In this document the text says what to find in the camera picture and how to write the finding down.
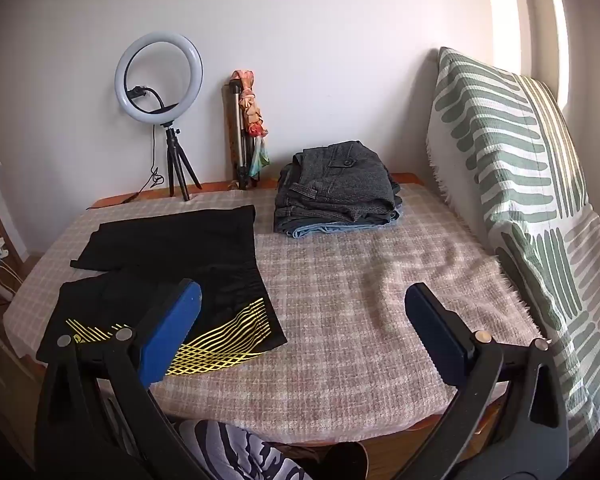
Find small black tripod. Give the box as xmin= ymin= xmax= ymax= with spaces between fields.
xmin=162 ymin=122 xmax=203 ymax=202

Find folded silver tripod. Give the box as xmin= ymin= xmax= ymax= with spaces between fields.
xmin=223 ymin=79 xmax=263 ymax=191

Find folded light blue jeans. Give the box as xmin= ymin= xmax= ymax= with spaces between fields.
xmin=280 ymin=210 xmax=404 ymax=239

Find black ring light cable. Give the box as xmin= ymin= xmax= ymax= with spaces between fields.
xmin=82 ymin=124 xmax=164 ymax=211

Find green patterned white cushion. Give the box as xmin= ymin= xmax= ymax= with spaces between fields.
xmin=426 ymin=46 xmax=597 ymax=261
xmin=485 ymin=205 xmax=600 ymax=463

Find bright window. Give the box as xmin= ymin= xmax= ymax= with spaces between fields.
xmin=485 ymin=0 xmax=573 ymax=111

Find black pants with yellow stripes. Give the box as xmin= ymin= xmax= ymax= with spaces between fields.
xmin=36 ymin=205 xmax=287 ymax=377

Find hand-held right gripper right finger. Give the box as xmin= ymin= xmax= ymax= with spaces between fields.
xmin=404 ymin=282 xmax=571 ymax=480

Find person's zebra-print trouser leg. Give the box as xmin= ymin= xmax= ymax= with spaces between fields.
xmin=172 ymin=420 xmax=312 ymax=480

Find orange floral scarf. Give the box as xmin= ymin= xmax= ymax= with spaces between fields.
xmin=231 ymin=69 xmax=272 ymax=181

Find folded grey pants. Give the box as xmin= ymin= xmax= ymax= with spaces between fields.
xmin=275 ymin=141 xmax=403 ymax=211

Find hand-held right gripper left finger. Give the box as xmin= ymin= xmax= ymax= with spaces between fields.
xmin=35 ymin=279 xmax=203 ymax=480

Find white ring light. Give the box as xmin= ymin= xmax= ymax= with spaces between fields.
xmin=114 ymin=31 xmax=204 ymax=125

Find folded dark pants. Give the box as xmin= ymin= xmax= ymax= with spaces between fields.
xmin=274 ymin=199 xmax=401 ymax=232

